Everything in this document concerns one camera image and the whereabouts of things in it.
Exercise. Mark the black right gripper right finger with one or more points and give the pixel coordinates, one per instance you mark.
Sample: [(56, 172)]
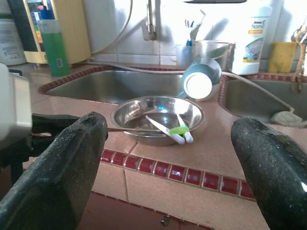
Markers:
[(275, 179)]

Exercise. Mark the clear toothbrush cup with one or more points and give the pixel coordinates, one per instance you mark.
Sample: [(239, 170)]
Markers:
[(184, 57)]

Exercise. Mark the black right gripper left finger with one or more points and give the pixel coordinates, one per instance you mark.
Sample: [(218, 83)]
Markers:
[(52, 182)]

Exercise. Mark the round steel bowl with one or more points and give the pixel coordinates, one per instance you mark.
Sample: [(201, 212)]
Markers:
[(144, 110)]

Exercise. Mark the white toothpaste tube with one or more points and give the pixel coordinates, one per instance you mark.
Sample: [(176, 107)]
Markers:
[(195, 28)]

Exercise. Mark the beige water ionizer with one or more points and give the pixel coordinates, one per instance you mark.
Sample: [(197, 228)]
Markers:
[(72, 31)]

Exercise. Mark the plain yellow sponge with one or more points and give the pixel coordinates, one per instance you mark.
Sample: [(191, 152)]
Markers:
[(283, 57)]

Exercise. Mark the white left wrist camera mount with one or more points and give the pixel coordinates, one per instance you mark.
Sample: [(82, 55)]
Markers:
[(14, 107)]

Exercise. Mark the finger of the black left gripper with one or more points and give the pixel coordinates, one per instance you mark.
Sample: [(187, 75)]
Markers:
[(62, 122)]

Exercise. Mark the steel sink basin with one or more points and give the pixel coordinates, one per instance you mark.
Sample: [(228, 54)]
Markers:
[(251, 100), (115, 83)]

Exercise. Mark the blue ceramic mug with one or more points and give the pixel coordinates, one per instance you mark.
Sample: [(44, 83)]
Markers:
[(204, 72)]

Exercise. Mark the green liquid bottle blue cap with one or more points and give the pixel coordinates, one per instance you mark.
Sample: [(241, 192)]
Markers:
[(55, 52)]

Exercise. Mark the white detergent bottle yellow cap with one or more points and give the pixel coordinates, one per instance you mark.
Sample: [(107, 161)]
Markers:
[(251, 48)]

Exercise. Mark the white tongs green clip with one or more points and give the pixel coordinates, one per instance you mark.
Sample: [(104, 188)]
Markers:
[(178, 130)]

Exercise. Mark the chrome wall tap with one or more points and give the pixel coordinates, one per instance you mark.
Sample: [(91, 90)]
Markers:
[(149, 28)]

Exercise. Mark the blue white toothbrush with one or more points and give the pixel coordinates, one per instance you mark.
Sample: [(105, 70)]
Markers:
[(189, 43)]

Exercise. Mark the clear plastic bucket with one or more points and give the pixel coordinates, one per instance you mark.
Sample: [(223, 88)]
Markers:
[(216, 51)]

